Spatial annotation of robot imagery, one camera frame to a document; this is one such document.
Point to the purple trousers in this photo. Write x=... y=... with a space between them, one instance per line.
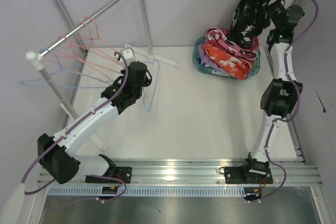
x=207 y=61

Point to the orange trousers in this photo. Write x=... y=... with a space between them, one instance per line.
x=220 y=60

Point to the pink patterned trousers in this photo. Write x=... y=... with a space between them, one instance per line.
x=218 y=37

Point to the pink hanger of orange trousers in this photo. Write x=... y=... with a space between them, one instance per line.
x=77 y=53

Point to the black white trousers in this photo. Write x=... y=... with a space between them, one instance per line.
x=249 y=19

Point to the pink hanger of black trousers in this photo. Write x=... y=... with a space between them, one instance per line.
x=99 y=40

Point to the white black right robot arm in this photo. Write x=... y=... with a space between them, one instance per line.
x=281 y=97

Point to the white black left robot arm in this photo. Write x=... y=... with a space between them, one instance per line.
x=58 y=153

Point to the teal plastic basin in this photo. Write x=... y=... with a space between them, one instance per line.
x=202 y=64

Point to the metal clothes rack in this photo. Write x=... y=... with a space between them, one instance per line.
x=65 y=104

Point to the white slotted cable duct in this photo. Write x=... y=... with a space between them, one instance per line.
x=151 y=191

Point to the aluminium mounting rail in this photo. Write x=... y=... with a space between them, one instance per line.
x=178 y=172

